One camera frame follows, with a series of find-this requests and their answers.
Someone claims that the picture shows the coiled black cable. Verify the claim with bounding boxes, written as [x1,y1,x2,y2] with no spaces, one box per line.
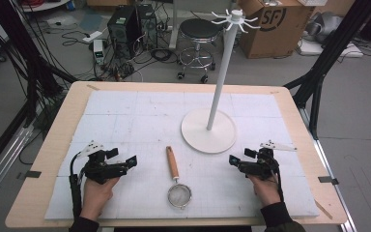
[150,47,179,65]

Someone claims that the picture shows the person's right hand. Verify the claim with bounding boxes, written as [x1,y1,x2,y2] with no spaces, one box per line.
[248,173,283,208]

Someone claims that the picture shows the aluminium rail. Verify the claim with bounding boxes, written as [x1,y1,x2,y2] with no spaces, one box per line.
[299,107,358,232]
[0,124,36,212]

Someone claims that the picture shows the black metal frame with cables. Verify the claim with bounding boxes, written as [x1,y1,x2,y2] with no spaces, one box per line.
[0,0,78,130]

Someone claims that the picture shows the white power strip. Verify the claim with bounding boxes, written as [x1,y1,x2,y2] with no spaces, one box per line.
[82,30,104,44]

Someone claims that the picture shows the black round stool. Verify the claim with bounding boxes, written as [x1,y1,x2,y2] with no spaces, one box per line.
[176,17,225,85]

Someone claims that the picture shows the slim black computer tower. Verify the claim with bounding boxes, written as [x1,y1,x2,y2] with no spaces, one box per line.
[136,3,158,51]

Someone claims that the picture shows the white hook stand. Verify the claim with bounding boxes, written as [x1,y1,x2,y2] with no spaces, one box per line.
[181,9,261,155]

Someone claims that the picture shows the person's left hand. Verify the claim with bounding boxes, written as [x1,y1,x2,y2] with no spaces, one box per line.
[79,176,121,221]

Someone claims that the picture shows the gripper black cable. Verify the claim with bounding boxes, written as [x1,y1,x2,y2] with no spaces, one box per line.
[69,151,83,220]
[271,168,285,203]

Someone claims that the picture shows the wooden handled mesh strainer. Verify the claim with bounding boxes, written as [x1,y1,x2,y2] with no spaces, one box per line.
[165,145,193,210]

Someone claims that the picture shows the grey bag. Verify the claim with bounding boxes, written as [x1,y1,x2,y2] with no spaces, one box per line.
[304,12,345,44]

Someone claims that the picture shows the brown cardboard box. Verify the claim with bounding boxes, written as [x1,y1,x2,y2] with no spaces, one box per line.
[238,0,315,60]

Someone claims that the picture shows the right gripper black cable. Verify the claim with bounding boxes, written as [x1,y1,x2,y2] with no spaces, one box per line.
[271,168,285,203]

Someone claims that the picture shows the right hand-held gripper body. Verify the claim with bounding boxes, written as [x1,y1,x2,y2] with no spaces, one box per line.
[238,139,298,181]

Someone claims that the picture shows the large black computer tower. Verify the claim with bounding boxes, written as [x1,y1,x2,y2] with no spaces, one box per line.
[106,5,140,60]

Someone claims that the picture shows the white round table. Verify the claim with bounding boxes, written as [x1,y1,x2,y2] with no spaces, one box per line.
[20,0,71,14]

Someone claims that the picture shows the small white electronic box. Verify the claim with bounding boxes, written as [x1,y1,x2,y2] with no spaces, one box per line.
[92,39,106,66]

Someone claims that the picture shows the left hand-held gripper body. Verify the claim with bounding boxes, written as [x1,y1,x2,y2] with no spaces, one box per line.
[75,139,133,186]

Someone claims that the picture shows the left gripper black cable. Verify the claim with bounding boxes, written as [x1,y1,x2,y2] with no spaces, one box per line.
[69,151,83,220]

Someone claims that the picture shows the black tape strip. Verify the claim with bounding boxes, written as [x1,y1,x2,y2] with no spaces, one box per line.
[318,175,340,186]
[16,170,43,181]

